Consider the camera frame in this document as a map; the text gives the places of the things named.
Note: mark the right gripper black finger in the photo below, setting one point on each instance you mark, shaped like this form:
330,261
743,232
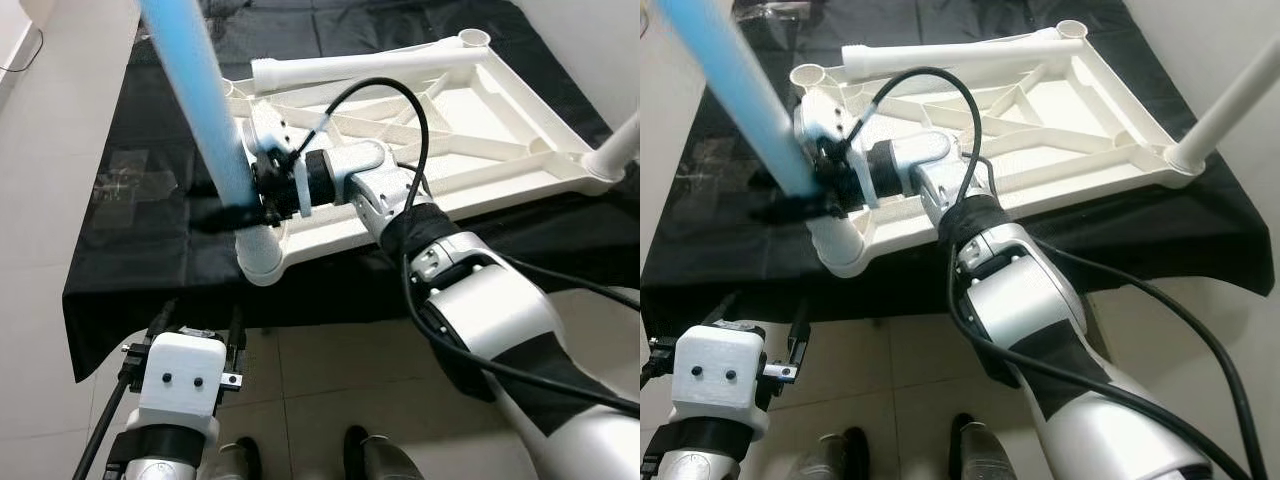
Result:
795,210
230,218

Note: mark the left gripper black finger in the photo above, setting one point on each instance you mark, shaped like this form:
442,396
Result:
164,318
800,325
722,310
238,328

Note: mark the white plastic table leg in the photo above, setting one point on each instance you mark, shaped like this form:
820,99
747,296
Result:
940,55
350,68
620,145
195,80
1230,100
740,80

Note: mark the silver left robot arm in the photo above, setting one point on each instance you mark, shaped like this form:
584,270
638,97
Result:
160,445
700,440

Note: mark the white plastic children table top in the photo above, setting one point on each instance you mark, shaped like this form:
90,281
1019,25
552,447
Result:
500,130
1080,110

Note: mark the clear tape patch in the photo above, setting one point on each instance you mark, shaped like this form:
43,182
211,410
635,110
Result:
715,170
135,185

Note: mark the silver robot left leg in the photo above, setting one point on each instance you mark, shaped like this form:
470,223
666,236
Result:
830,460
235,465

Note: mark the silver robot leg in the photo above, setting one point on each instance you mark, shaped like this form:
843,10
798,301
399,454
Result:
235,465
985,455
385,460
830,460

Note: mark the silver robot right leg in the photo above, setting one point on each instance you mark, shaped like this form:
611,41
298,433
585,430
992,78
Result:
985,455
385,460

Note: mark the clear plastic wrap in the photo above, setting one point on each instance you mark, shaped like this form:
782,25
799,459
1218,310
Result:
770,10

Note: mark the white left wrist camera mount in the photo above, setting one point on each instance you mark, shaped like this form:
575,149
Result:
720,370
180,375

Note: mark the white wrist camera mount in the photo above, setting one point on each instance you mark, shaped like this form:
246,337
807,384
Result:
265,125
720,370
180,375
820,115

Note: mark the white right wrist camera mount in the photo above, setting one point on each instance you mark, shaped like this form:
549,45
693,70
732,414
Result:
820,115
265,125

